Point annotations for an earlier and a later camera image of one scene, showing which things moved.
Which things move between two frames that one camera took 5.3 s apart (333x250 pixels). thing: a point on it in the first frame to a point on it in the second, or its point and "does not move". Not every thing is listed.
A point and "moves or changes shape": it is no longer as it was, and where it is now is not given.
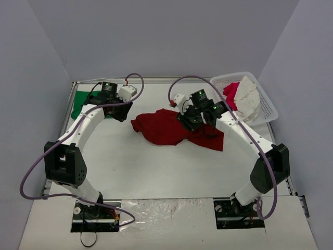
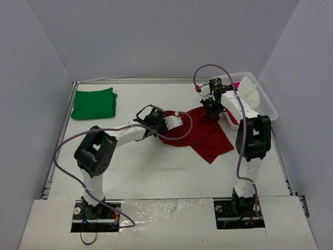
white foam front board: (166, 224) does not move
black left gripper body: (120, 110) to (161, 126)
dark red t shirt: (164, 127) moves or changes shape
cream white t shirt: (247, 101) does not move
